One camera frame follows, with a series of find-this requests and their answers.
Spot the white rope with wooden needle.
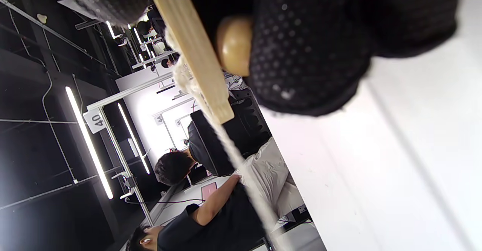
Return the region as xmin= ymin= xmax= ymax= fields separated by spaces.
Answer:
xmin=166 ymin=16 xmax=292 ymax=251

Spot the wooden crocodile lacing toy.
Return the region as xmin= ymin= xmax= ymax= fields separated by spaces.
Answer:
xmin=145 ymin=0 xmax=235 ymax=125

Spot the white number sign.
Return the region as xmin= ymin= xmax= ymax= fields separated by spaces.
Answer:
xmin=84 ymin=110 xmax=108 ymax=134

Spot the person's right hand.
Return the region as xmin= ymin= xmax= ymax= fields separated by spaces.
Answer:
xmin=53 ymin=0 xmax=460 ymax=117

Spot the long ceiling light strip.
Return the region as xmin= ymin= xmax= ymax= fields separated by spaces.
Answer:
xmin=117 ymin=102 xmax=151 ymax=175
xmin=65 ymin=86 xmax=114 ymax=200

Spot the white metal frame post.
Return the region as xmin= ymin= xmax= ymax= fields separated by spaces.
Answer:
xmin=84 ymin=72 xmax=177 ymax=227

